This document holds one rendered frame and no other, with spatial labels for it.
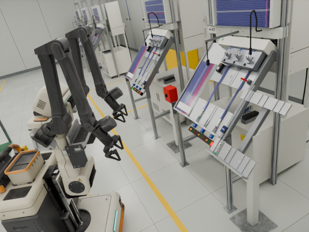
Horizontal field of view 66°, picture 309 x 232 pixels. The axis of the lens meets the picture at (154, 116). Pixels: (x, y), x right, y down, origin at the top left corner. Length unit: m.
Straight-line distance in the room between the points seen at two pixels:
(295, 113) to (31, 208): 2.09
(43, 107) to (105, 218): 1.02
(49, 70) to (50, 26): 8.86
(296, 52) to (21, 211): 2.11
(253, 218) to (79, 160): 1.36
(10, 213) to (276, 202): 1.98
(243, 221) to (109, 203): 1.09
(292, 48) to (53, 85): 1.61
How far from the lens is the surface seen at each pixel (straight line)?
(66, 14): 10.05
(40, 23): 9.99
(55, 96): 1.20
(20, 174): 1.72
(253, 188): 1.88
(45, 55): 1.14
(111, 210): 2.06
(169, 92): 2.59
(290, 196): 2.44
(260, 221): 2.20
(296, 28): 2.02
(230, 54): 2.03
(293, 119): 2.33
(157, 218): 2.26
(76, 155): 1.48
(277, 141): 2.20
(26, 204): 1.63
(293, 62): 2.08
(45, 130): 1.30
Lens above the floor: 1.72
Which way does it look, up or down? 27 degrees down
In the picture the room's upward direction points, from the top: 12 degrees counter-clockwise
